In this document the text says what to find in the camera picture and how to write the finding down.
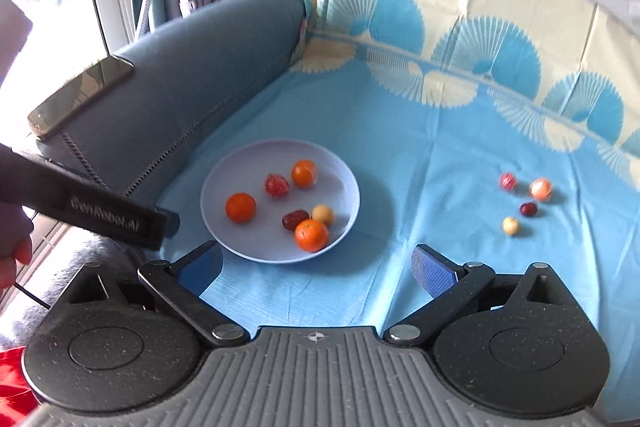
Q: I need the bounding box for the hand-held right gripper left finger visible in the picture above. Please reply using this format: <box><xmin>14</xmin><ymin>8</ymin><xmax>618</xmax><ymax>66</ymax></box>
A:
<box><xmin>58</xmin><ymin>241</ymin><xmax>251</xmax><ymax>349</ymax></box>

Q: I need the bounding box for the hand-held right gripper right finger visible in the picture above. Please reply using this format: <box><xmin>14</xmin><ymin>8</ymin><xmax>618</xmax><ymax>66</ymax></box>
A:
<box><xmin>384</xmin><ymin>244</ymin><xmax>576</xmax><ymax>348</ymax></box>

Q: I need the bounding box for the small bare orange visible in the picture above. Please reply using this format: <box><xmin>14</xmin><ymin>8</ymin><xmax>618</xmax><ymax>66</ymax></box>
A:
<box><xmin>294</xmin><ymin>219</ymin><xmax>330</xmax><ymax>253</ymax></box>
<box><xmin>225</xmin><ymin>192</ymin><xmax>257</xmax><ymax>224</ymax></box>

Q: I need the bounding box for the pale blue plate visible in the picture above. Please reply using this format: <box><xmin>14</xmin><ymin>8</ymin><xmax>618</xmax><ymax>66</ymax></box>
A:
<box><xmin>200</xmin><ymin>138</ymin><xmax>361</xmax><ymax>264</ymax></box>

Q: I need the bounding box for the red fruit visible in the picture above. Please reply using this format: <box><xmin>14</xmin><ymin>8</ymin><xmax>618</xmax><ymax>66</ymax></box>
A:
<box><xmin>264</xmin><ymin>174</ymin><xmax>291</xmax><ymax>200</ymax></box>

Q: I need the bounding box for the plastic orange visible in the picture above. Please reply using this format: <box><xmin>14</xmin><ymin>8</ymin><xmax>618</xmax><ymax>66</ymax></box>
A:
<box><xmin>529</xmin><ymin>177</ymin><xmax>554</xmax><ymax>202</ymax></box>
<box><xmin>291</xmin><ymin>159</ymin><xmax>319</xmax><ymax>188</ymax></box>

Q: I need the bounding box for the person's left hand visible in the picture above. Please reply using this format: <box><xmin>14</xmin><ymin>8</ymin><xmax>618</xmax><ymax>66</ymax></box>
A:
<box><xmin>0</xmin><ymin>201</ymin><xmax>34</xmax><ymax>291</ymax></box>

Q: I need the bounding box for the black smartphone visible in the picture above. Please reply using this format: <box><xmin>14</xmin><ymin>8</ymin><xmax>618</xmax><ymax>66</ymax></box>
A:
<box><xmin>27</xmin><ymin>56</ymin><xmax>135</xmax><ymax>140</ymax></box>

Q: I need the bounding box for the blue fan-printed cloth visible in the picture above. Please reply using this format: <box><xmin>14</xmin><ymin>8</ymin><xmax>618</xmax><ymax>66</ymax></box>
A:
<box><xmin>155</xmin><ymin>0</ymin><xmax>640</xmax><ymax>418</ymax></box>

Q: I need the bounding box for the red cloth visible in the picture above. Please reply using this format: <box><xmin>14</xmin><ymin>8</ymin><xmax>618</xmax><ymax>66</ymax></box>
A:
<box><xmin>0</xmin><ymin>346</ymin><xmax>37</xmax><ymax>418</ymax></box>

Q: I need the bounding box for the thin black cable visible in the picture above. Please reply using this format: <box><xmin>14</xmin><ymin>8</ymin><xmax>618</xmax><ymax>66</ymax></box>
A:
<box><xmin>14</xmin><ymin>282</ymin><xmax>51</xmax><ymax>309</ymax></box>

